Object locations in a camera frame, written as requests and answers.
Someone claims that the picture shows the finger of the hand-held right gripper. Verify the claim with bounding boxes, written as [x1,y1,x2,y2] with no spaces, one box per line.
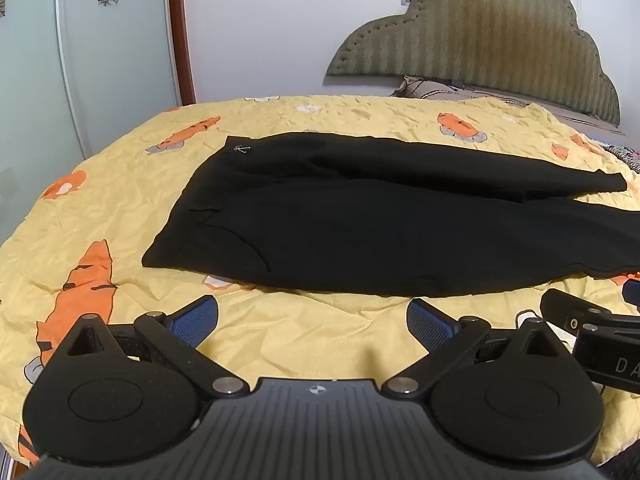
[540,287,640,332]

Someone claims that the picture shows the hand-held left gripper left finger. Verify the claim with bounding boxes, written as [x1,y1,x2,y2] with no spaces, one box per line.
[63,294,251,401]

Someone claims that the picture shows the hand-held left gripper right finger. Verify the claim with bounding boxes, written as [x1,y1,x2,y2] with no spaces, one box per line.
[381,298,557,401]

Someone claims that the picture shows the black pants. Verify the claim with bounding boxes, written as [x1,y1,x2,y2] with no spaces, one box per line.
[141,131,640,298]

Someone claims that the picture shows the yellow carrot print blanket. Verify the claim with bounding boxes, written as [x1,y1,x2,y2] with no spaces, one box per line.
[0,94,640,466]

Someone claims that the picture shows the zebra print cloth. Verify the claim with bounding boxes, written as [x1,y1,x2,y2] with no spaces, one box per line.
[604,141,640,177]

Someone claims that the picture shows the patterned pillow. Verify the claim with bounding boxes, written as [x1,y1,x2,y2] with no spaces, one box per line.
[390,75,627,135]

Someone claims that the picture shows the olive padded headboard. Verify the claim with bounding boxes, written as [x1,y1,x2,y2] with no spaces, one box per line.
[326,0,622,126]

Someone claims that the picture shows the frosted flower wardrobe door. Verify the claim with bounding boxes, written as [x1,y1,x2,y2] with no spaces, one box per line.
[0,0,182,248]

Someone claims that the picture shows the brown wooden wardrobe frame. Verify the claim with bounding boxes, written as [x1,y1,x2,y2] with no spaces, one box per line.
[166,0,197,107]

